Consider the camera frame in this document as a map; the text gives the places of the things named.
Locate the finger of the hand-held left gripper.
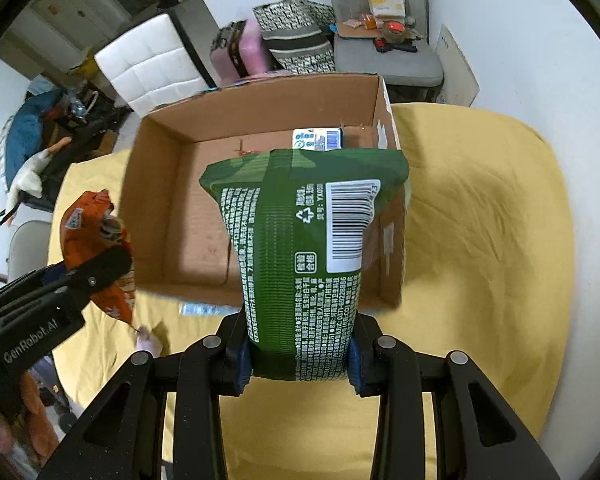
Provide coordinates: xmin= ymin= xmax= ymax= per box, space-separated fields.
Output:
xmin=30 ymin=244 xmax=134 ymax=306

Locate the white goose plush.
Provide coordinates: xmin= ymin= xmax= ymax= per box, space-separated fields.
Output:
xmin=0 ymin=137 xmax=73 ymax=226

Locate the green snack packet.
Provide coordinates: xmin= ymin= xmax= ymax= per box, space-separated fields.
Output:
xmin=199 ymin=148 xmax=411 ymax=382

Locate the yellow blanket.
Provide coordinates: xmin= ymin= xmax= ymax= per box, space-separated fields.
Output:
xmin=50 ymin=102 xmax=572 ymax=480

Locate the light blue flat packet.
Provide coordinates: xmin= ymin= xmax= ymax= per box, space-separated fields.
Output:
xmin=180 ymin=302 xmax=241 ymax=318

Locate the white padded chair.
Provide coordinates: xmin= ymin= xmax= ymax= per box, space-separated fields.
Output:
xmin=94 ymin=13 xmax=207 ymax=117

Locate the orange snack packet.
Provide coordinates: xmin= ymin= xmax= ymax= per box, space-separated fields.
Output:
xmin=60 ymin=189 xmax=137 ymax=325

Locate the pink bag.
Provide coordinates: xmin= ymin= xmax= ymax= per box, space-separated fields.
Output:
xmin=210 ymin=20 xmax=272 ymax=88

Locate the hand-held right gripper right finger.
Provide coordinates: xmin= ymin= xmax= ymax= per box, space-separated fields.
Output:
xmin=348 ymin=314 xmax=557 ymax=480

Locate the grey chair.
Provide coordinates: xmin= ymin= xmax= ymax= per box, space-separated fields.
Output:
xmin=327 ymin=0 xmax=445 ymax=92

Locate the black and white patterned bag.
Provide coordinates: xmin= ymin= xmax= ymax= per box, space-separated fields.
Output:
xmin=252 ymin=0 xmax=337 ymax=77

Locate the pink plush piece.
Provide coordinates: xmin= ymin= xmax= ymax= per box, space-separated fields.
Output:
xmin=135 ymin=326 xmax=162 ymax=358

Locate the white board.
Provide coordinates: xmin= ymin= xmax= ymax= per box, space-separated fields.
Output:
xmin=437 ymin=25 xmax=480 ymax=108

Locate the white door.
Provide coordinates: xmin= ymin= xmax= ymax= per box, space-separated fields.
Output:
xmin=30 ymin=0 xmax=131 ymax=56

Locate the blue cloth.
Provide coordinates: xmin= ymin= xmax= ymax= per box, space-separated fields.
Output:
xmin=1 ymin=96 xmax=48 ymax=196

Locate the cardboard box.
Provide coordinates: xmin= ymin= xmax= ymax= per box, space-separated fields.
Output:
xmin=119 ymin=73 xmax=407 ymax=311

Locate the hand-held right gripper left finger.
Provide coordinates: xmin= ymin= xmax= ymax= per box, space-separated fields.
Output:
xmin=39 ymin=311 xmax=253 ymax=480

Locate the blue and white packet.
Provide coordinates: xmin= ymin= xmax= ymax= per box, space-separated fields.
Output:
xmin=292 ymin=128 xmax=344 ymax=152

